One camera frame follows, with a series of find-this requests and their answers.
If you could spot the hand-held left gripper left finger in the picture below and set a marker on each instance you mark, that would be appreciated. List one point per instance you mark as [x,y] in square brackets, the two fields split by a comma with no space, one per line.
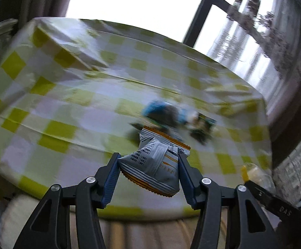
[110,186]

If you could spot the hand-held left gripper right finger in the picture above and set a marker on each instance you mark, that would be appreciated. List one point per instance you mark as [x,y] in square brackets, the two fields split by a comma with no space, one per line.
[189,189]

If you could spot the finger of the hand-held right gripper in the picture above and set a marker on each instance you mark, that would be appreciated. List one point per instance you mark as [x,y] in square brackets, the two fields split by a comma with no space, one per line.
[256,190]

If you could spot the yellow trimmed clear bread packet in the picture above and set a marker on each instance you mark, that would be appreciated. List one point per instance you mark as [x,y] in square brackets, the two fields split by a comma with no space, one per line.
[259,173]

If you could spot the grey orange trimmed snack packet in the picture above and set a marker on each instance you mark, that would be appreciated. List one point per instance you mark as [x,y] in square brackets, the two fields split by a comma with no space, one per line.
[153,166]

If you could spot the white lace curtain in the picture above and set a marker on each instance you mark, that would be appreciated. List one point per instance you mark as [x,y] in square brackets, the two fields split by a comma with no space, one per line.
[292,163]

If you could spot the striped beige sofa cushion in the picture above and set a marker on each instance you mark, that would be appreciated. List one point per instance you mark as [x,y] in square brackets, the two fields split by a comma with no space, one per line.
[145,236]

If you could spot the dark green snack packet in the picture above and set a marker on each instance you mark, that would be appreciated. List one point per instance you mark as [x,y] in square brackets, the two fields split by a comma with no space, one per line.
[203,127]

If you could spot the blue edged clear snack packet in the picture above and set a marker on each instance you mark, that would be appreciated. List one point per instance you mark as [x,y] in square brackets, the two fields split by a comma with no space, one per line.
[166,112]

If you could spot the yellow white checkered tablecloth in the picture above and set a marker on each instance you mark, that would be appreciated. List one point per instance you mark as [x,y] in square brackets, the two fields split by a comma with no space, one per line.
[62,96]

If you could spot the brown curtain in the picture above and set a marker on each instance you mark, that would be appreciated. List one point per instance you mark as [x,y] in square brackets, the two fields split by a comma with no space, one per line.
[295,83]
[49,0]

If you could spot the sheer patterned curtain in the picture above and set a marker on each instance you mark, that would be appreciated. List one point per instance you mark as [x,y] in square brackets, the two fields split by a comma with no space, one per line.
[248,44]

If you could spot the dark window frame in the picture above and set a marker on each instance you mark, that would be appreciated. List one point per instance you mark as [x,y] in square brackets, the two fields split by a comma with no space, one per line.
[197,23]

